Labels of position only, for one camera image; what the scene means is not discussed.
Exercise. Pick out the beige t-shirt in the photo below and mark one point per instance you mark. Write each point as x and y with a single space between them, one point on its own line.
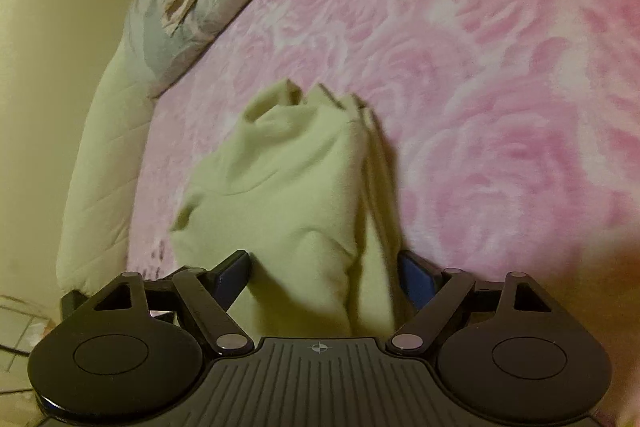
300 187

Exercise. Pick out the cream padded headboard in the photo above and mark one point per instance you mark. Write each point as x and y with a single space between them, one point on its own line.
110 157

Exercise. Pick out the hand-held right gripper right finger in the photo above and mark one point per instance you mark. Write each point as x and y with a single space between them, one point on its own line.
415 279

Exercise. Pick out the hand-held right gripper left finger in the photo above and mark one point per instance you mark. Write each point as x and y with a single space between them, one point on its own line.
234 281

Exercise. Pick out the pink floral bed sheet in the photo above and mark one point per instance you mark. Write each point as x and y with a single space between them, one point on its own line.
500 82

